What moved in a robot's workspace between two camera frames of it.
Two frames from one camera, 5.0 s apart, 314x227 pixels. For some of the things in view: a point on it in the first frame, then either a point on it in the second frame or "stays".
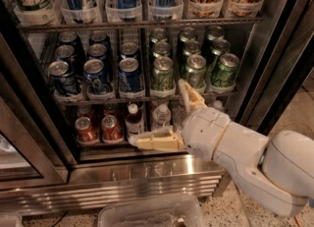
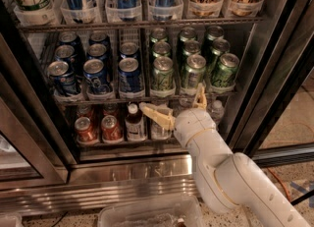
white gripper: [204, 132] -> [192, 123]
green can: [187, 33] stays
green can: [163, 75] stays
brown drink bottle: [133, 121] stays
